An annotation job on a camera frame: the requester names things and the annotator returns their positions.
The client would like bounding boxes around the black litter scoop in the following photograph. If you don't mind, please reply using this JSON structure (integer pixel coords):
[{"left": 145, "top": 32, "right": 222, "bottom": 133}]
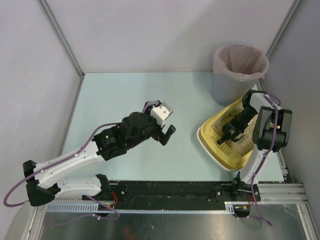
[{"left": 216, "top": 132, "right": 232, "bottom": 145}]

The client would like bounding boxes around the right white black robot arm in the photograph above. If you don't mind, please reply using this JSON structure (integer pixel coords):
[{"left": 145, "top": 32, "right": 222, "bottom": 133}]
[{"left": 214, "top": 90, "right": 293, "bottom": 202}]

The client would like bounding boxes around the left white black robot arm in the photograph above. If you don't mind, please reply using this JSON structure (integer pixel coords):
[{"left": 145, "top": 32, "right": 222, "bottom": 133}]
[{"left": 22, "top": 106, "right": 176, "bottom": 207}]

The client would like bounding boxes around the beige cat litter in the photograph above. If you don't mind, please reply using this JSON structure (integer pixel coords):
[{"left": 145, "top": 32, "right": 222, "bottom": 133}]
[{"left": 212, "top": 104, "right": 258, "bottom": 157}]

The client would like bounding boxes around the yellow litter box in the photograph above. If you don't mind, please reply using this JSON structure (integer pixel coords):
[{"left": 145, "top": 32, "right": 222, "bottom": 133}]
[{"left": 197, "top": 99, "right": 253, "bottom": 172}]

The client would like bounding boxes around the grey trash bin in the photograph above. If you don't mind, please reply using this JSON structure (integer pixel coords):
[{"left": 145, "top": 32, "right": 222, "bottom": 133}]
[{"left": 212, "top": 73, "right": 259, "bottom": 107}]

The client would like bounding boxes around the pink bin liner bag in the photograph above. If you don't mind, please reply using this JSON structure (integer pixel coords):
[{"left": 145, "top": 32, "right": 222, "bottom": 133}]
[{"left": 212, "top": 44, "right": 270, "bottom": 82}]

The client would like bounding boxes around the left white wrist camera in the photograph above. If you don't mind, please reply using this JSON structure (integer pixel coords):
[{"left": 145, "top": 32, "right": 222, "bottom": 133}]
[{"left": 150, "top": 102, "right": 173, "bottom": 128}]

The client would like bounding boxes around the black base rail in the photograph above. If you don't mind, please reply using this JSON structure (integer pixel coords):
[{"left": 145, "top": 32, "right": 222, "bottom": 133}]
[{"left": 93, "top": 180, "right": 261, "bottom": 211}]

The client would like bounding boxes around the grey slotted cable duct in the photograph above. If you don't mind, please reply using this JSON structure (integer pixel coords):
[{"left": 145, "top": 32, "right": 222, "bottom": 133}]
[{"left": 44, "top": 201, "right": 248, "bottom": 215}]

